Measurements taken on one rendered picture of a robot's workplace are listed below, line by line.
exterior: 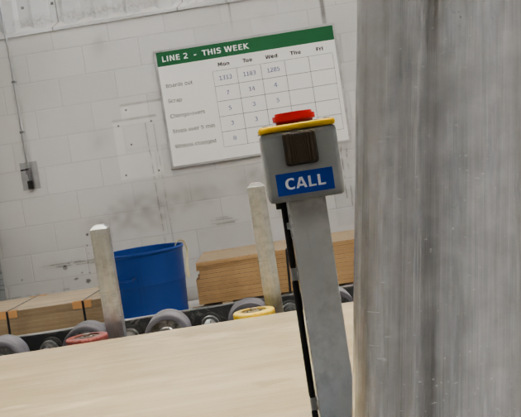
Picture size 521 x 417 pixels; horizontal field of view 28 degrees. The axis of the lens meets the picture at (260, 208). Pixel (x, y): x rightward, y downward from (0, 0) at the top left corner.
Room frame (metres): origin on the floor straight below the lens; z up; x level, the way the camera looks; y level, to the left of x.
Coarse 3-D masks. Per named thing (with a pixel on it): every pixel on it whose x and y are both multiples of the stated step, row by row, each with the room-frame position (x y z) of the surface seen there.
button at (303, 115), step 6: (276, 114) 0.97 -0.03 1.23; (282, 114) 0.96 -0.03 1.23; (288, 114) 0.96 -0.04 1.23; (294, 114) 0.96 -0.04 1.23; (300, 114) 0.96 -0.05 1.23; (306, 114) 0.96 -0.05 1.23; (312, 114) 0.96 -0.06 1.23; (276, 120) 0.96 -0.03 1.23; (282, 120) 0.96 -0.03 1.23; (288, 120) 0.96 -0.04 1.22; (294, 120) 0.96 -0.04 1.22; (300, 120) 0.96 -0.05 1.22; (306, 120) 0.96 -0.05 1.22
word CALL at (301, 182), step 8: (320, 168) 0.94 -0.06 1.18; (328, 168) 0.94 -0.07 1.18; (280, 176) 0.94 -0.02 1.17; (288, 176) 0.94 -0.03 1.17; (296, 176) 0.94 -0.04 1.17; (304, 176) 0.94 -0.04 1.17; (312, 176) 0.94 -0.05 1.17; (320, 176) 0.94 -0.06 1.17; (328, 176) 0.94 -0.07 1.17; (280, 184) 0.94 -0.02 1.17; (288, 184) 0.94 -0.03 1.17; (296, 184) 0.94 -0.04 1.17; (304, 184) 0.94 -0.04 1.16; (312, 184) 0.94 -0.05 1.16; (320, 184) 0.94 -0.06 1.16; (328, 184) 0.94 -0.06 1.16; (280, 192) 0.94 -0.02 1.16; (288, 192) 0.94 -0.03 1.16; (296, 192) 0.94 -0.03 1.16; (304, 192) 0.94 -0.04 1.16
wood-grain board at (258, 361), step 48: (144, 336) 1.88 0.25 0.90; (192, 336) 1.80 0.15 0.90; (240, 336) 1.73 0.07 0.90; (288, 336) 1.66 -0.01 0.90; (0, 384) 1.62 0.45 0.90; (48, 384) 1.56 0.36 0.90; (96, 384) 1.51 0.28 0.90; (144, 384) 1.45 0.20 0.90; (192, 384) 1.40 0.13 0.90; (240, 384) 1.36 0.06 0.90; (288, 384) 1.32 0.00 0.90
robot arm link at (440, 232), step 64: (384, 0) 0.53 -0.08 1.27; (448, 0) 0.51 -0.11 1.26; (512, 0) 0.51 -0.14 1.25; (384, 64) 0.53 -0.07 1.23; (448, 64) 0.51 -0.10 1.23; (512, 64) 0.51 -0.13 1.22; (384, 128) 0.52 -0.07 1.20; (448, 128) 0.50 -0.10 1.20; (512, 128) 0.50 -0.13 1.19; (384, 192) 0.52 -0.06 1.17; (448, 192) 0.50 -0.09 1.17; (512, 192) 0.50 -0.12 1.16; (384, 256) 0.52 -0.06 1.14; (448, 256) 0.50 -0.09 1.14; (512, 256) 0.50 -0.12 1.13; (384, 320) 0.51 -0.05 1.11; (448, 320) 0.50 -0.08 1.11; (512, 320) 0.50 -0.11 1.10; (384, 384) 0.51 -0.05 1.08; (448, 384) 0.49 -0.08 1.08; (512, 384) 0.49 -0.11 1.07
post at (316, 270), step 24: (312, 216) 0.96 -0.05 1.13; (288, 240) 0.97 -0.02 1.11; (312, 240) 0.96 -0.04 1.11; (312, 264) 0.96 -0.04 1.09; (312, 288) 0.96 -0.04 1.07; (336, 288) 0.96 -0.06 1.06; (312, 312) 0.96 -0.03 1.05; (336, 312) 0.96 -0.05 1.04; (312, 336) 0.96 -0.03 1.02; (336, 336) 0.96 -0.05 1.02; (312, 360) 0.96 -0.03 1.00; (336, 360) 0.96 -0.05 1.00; (312, 384) 0.97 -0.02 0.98; (336, 384) 0.96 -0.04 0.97; (312, 408) 0.97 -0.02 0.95; (336, 408) 0.96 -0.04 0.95
